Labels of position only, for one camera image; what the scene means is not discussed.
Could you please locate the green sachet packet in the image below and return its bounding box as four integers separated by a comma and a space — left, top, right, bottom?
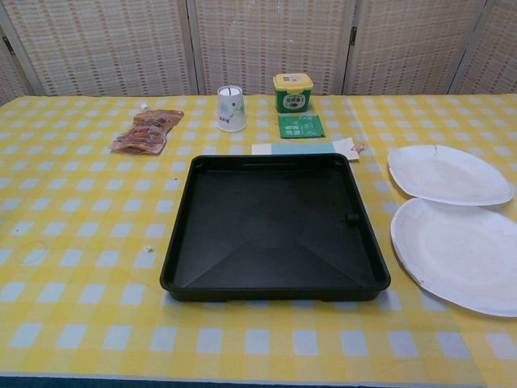
277, 114, 326, 140

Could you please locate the woven folding screen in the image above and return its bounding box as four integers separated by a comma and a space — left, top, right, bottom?
0, 0, 517, 106

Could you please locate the white paper plate cracked rim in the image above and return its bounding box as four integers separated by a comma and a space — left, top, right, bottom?
386, 144, 515, 207

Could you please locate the yellow checked tablecloth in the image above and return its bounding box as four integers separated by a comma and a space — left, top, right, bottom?
0, 93, 517, 379

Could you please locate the paper tag with red string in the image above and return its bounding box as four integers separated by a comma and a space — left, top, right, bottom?
333, 137, 367, 162

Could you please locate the white and teal card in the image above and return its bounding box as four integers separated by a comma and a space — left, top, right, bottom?
250, 141, 336, 156

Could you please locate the green tub with yellow lid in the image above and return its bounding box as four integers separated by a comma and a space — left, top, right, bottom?
271, 73, 314, 114

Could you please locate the brown sauce pouch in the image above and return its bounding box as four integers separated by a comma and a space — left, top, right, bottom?
111, 101, 185, 156

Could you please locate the black square plastic tray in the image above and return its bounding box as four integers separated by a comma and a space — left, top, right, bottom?
159, 152, 392, 303

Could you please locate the white paper cup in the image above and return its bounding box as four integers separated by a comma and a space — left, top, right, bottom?
216, 85, 248, 133

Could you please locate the white paper plate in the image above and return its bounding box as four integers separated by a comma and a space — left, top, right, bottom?
389, 196, 517, 318

